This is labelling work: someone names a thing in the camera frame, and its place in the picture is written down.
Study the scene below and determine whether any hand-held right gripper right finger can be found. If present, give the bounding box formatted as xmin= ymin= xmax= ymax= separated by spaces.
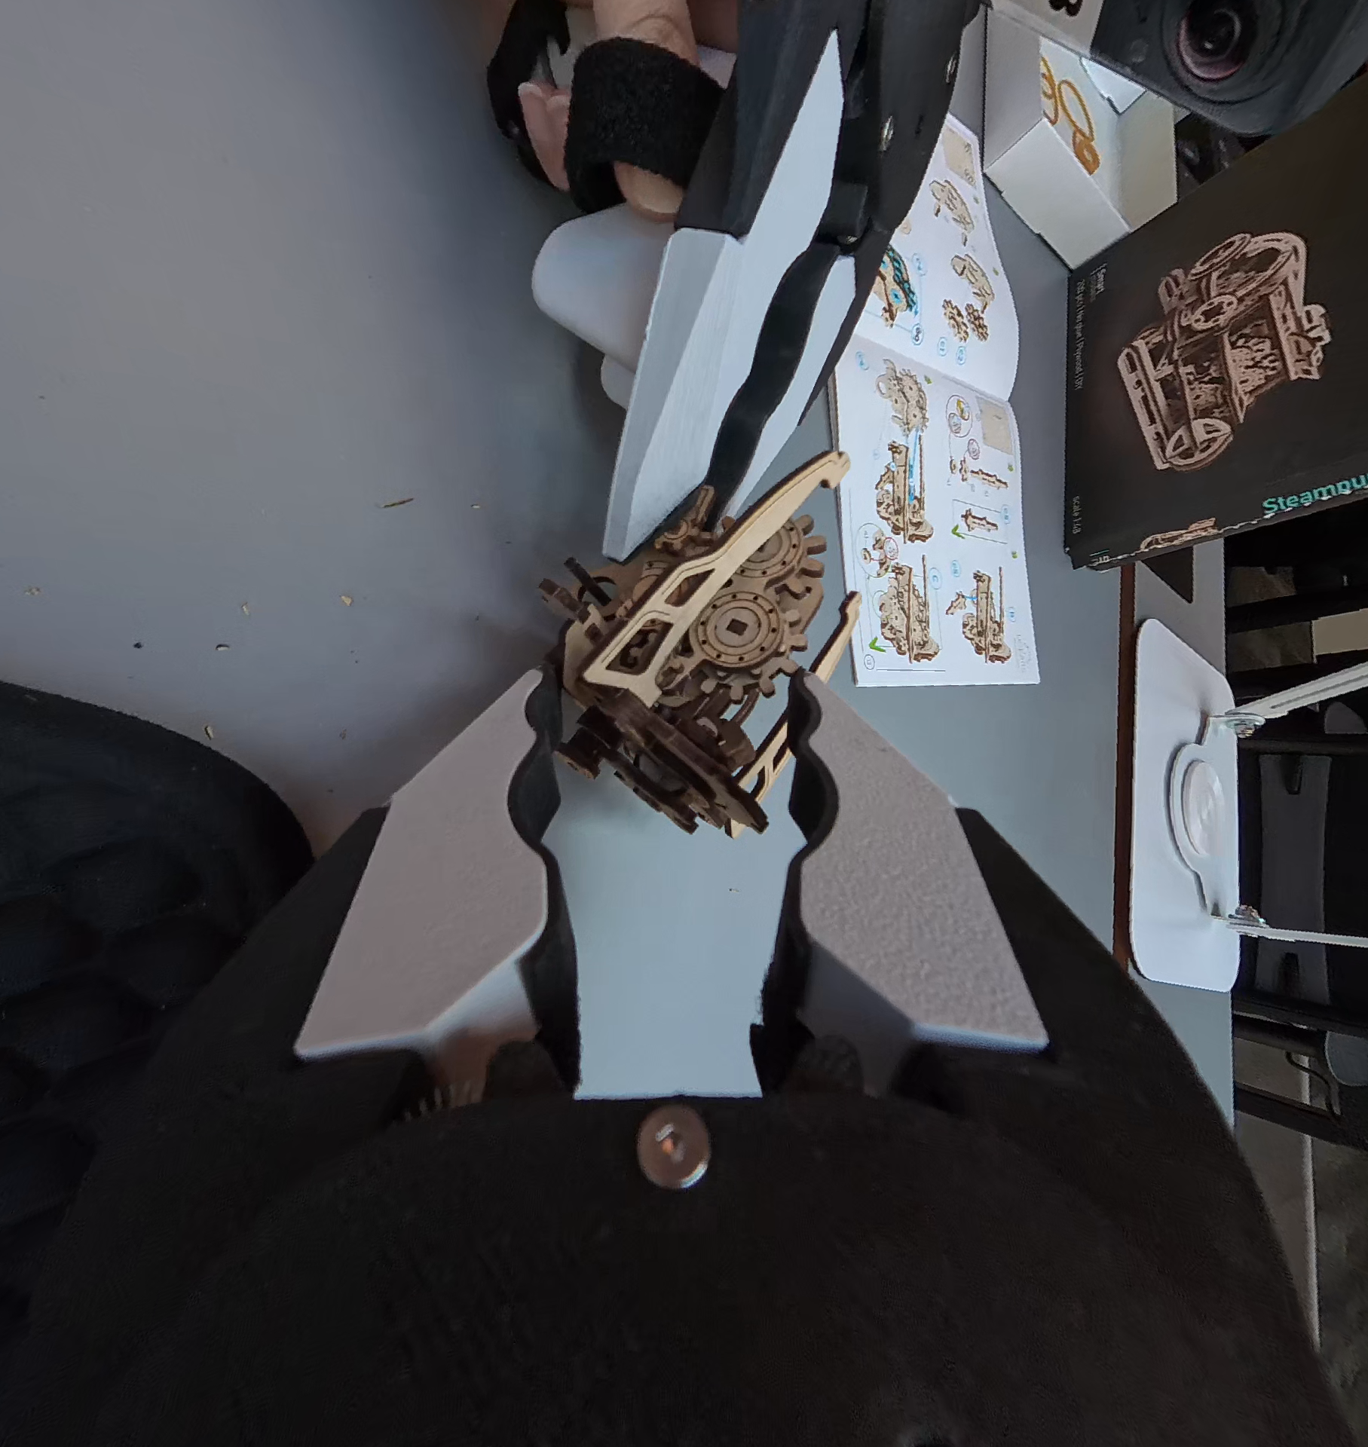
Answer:
xmin=745 ymin=669 xmax=1050 ymax=1099

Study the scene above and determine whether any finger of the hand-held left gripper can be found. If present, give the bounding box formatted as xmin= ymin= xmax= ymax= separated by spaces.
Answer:
xmin=717 ymin=240 xmax=867 ymax=516
xmin=602 ymin=0 xmax=867 ymax=558

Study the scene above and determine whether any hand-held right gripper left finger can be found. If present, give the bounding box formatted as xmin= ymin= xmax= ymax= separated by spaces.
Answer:
xmin=293 ymin=665 xmax=583 ymax=1103

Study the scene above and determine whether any wooden gear model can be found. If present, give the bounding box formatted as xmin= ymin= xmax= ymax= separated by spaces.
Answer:
xmin=539 ymin=449 xmax=861 ymax=841

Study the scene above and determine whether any black model kit box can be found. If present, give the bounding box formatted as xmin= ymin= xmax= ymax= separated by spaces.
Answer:
xmin=1063 ymin=68 xmax=1368 ymax=573

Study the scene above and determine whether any person's left hand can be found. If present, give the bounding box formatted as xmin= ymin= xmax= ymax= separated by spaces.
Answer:
xmin=516 ymin=0 xmax=744 ymax=223

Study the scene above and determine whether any small white cardboard box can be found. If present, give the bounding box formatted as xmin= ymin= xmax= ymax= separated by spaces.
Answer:
xmin=982 ymin=11 xmax=1176 ymax=267

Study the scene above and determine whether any bundle of tan rubber bands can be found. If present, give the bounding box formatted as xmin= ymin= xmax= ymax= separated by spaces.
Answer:
xmin=1036 ymin=54 xmax=1105 ymax=180

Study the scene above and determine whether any printed instruction booklet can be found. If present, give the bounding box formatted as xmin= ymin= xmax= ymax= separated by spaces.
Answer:
xmin=830 ymin=113 xmax=1041 ymax=689

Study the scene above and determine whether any white rounded stand base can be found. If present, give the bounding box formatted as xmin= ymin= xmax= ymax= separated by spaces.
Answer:
xmin=1130 ymin=615 xmax=1368 ymax=996

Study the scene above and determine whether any black padded armrest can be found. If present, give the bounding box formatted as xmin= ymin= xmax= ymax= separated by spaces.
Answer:
xmin=0 ymin=669 xmax=314 ymax=1302

